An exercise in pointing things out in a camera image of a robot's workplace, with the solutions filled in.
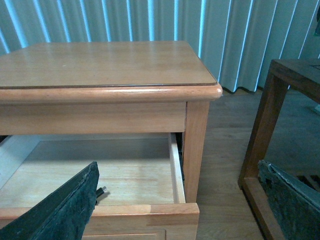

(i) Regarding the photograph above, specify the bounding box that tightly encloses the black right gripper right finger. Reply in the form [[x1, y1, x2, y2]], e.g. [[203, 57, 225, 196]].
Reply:
[[258, 160, 320, 240]]

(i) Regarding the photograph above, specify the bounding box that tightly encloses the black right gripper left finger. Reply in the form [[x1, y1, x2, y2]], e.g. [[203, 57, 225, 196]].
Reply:
[[0, 161, 100, 240]]

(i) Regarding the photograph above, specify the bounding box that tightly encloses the white charger with black cable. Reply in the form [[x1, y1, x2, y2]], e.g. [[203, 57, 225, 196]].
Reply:
[[95, 186, 108, 201]]

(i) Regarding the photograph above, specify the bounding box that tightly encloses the wooden drawer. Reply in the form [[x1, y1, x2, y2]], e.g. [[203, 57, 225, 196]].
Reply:
[[0, 133, 200, 240]]

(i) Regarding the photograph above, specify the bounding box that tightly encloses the light wooden nightstand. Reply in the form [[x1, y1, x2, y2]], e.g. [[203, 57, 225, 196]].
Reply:
[[0, 40, 223, 240]]

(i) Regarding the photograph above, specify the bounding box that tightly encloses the dark wooden side table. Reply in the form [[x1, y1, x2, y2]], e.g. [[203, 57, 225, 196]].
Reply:
[[237, 58, 320, 240]]

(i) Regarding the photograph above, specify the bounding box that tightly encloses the grey pleated curtain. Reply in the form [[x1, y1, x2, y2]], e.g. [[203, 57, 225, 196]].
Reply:
[[0, 0, 320, 92]]

